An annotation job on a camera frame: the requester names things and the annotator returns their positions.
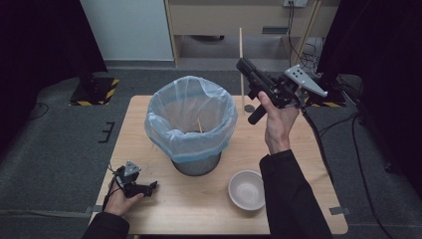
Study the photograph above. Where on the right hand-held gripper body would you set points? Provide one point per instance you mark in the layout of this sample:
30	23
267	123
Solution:
285	91

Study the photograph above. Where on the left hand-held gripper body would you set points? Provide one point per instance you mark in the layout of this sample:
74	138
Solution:
127	177

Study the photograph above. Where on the wooden chopstick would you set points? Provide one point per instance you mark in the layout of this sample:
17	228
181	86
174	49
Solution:
199	125
241	43

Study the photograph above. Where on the gray metal trash bin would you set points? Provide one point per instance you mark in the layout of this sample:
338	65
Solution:
195	166

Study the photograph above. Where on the trash bin with blue bag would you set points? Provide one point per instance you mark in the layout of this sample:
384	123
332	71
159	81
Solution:
179	139

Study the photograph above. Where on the person's left hand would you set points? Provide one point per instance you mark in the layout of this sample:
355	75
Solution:
119	202

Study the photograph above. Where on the person's right hand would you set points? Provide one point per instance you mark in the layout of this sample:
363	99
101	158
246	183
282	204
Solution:
278	127

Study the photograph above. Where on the dark round table grommet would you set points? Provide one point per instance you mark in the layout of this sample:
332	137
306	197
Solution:
250	108

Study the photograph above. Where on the grey floor tape piece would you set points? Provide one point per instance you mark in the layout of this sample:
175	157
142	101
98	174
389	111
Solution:
340	210
89	209

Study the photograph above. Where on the black stand base striped edge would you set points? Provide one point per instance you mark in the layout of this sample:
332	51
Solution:
96	91
335	99

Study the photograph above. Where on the light wooden cabinet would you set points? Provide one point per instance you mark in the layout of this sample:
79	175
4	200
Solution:
215	20

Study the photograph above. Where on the white disposable bowl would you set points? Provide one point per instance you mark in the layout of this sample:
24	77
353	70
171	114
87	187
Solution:
245	191

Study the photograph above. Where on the black curtain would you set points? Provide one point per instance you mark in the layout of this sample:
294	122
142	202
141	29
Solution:
381	49
40	49

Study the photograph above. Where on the grey wall socket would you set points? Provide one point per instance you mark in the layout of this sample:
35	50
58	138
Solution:
295	2

